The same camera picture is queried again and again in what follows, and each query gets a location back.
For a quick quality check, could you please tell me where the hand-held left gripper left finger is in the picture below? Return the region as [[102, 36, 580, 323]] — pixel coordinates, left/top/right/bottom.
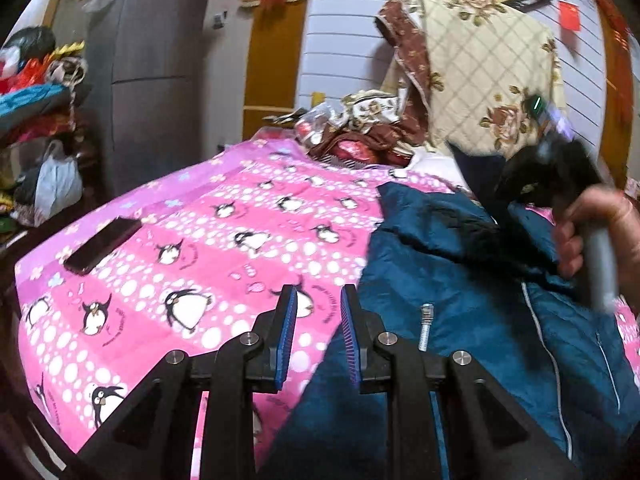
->
[[62, 284, 300, 480]]

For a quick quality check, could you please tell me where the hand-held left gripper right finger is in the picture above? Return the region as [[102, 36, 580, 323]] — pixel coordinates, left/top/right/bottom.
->
[[340, 284, 583, 480]]

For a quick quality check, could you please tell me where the blue puffer jacket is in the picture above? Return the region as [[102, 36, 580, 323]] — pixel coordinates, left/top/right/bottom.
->
[[260, 152, 640, 480]]

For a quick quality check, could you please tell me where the person's right hand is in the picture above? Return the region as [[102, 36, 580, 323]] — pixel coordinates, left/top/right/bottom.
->
[[554, 184, 640, 306]]

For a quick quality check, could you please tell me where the white pillow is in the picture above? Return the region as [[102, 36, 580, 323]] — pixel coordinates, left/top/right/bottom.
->
[[409, 152, 463, 177]]

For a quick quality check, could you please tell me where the pink penguin print blanket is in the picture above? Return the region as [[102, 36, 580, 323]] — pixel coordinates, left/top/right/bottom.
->
[[14, 137, 640, 480]]

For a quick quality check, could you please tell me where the cream floral quilt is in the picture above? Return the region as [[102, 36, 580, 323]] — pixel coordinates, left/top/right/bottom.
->
[[295, 0, 568, 166]]

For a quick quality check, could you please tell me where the red hanging knot ornament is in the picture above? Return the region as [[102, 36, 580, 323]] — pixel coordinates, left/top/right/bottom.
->
[[586, 0, 637, 126]]

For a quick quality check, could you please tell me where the red paper square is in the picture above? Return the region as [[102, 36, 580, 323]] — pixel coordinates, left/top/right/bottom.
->
[[557, 1, 583, 32]]

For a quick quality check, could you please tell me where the red shiny snack packet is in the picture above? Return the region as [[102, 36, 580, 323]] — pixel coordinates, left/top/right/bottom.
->
[[335, 137, 377, 165]]

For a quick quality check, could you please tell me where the black smartphone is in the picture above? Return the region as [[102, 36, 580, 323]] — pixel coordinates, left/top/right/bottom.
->
[[64, 217, 143, 276]]

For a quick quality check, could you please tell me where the clear plastic snack packet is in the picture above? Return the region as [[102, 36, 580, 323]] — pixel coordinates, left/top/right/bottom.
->
[[295, 102, 351, 146]]

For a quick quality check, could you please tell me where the brown wooden door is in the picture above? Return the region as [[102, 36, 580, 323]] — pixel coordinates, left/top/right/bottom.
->
[[242, 0, 308, 141]]

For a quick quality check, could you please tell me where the white plastic bag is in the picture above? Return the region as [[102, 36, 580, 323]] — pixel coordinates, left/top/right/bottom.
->
[[35, 140, 83, 221]]

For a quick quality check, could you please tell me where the cluttered wooden shelf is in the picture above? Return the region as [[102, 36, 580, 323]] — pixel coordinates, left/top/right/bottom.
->
[[0, 27, 101, 233]]

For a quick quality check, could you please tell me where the black plastic bag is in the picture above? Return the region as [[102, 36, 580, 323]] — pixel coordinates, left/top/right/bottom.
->
[[4, 26, 57, 63]]

